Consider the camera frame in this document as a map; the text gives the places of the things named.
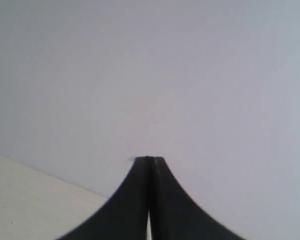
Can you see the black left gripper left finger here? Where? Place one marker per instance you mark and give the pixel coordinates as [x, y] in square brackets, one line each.
[124, 216]

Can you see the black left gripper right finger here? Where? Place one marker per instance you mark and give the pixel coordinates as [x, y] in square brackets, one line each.
[172, 212]

